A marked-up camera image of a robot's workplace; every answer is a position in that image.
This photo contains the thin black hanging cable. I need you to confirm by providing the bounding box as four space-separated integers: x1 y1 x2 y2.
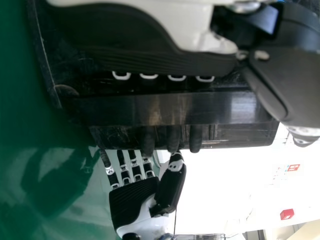
173 203 178 237

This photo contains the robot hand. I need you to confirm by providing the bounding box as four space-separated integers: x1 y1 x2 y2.
99 149 188 240
46 0 320 155

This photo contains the red wall alarm box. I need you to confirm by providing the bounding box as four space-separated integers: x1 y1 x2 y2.
279 208 296 221

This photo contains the black oven with glass door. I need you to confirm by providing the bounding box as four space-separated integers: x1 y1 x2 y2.
26 0 280 151

